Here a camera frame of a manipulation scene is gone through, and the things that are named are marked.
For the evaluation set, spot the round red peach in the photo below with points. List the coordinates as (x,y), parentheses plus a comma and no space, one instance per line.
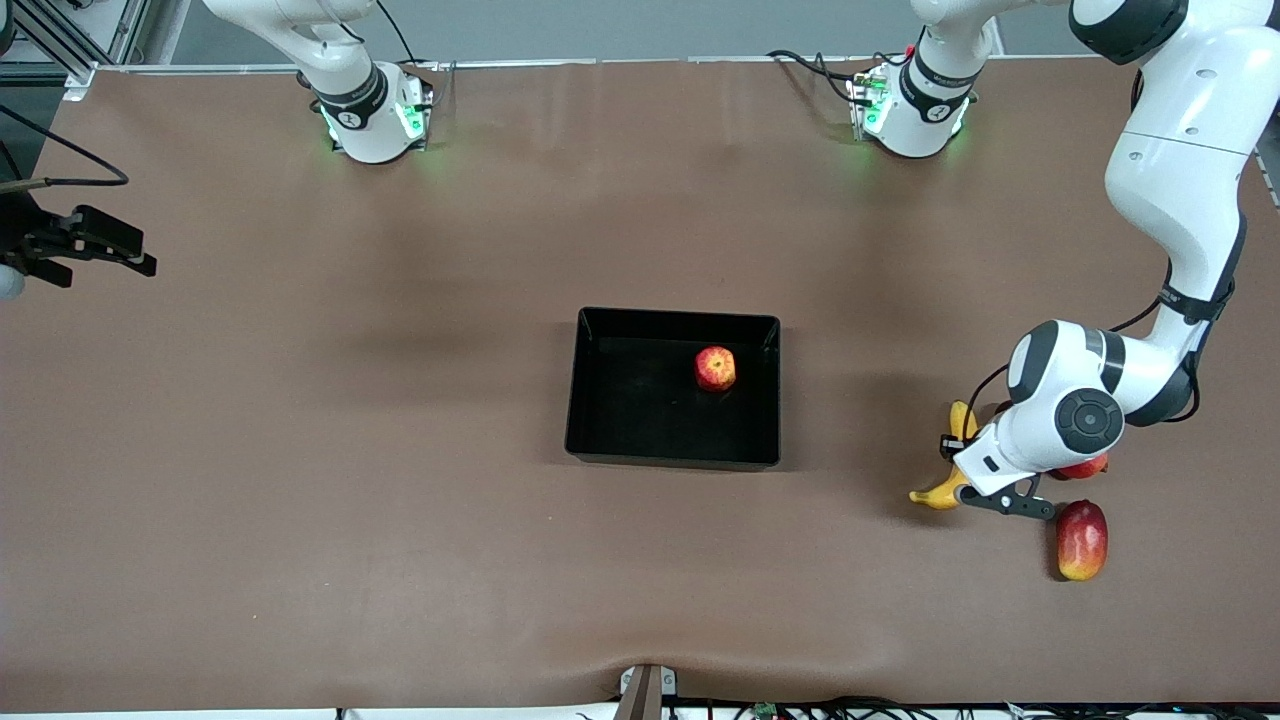
(1085,468)

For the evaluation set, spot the red yellow mango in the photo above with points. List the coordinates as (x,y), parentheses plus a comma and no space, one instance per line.
(1082,540)

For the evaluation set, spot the aluminium frame struts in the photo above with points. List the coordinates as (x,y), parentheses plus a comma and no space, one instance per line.
(130,30)

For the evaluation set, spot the black plastic box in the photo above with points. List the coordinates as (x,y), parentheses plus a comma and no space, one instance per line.
(640,410)

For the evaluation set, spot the small green circuit board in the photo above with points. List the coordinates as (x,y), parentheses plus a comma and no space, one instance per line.
(767,712)

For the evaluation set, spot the brown table mat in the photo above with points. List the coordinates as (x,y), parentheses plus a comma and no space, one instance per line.
(400,560)

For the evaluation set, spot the red yellow apple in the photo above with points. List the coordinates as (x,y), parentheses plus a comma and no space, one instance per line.
(715,368)

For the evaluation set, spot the metal corner bracket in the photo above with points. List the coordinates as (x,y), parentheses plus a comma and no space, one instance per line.
(80,82)

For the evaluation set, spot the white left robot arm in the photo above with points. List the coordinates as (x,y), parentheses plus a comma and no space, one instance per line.
(1180,170)

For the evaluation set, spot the yellow banana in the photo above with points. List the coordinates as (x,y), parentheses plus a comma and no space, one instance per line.
(935,495)

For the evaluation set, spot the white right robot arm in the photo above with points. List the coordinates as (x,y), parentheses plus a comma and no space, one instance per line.
(370,130)

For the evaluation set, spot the metal table edge clamp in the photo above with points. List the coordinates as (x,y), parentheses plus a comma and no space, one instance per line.
(645,690)

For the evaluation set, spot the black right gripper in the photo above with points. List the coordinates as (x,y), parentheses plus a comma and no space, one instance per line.
(22,232)

